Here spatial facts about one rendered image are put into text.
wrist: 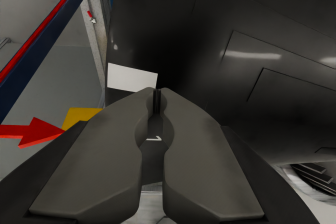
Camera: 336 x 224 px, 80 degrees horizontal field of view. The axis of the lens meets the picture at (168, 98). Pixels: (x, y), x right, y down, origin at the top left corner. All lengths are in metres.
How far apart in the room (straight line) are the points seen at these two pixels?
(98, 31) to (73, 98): 0.75
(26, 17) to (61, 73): 0.47
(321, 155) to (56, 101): 1.14
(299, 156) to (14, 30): 1.73
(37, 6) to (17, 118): 0.72
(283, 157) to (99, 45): 0.43
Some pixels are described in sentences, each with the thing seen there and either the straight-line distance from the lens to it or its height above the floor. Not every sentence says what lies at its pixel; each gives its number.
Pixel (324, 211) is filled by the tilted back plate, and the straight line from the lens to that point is 0.51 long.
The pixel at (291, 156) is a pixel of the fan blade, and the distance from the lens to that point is 0.21.
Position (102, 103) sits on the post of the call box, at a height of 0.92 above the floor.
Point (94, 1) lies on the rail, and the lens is 0.45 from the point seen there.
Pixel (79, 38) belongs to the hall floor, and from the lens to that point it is 1.59.
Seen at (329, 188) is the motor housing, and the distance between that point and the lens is 0.38.
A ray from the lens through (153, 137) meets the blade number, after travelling 0.16.
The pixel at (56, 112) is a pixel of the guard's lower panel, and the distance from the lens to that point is 1.16.
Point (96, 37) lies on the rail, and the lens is 0.49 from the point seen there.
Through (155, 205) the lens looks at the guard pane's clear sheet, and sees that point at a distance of 0.87.
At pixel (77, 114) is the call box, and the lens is 0.46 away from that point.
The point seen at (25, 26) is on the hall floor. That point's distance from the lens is 1.71.
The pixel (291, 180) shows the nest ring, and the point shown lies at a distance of 0.41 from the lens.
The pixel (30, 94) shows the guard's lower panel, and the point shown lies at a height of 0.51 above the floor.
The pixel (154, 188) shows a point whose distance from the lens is 0.87.
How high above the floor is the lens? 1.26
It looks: 42 degrees down
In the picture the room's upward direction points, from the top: 180 degrees clockwise
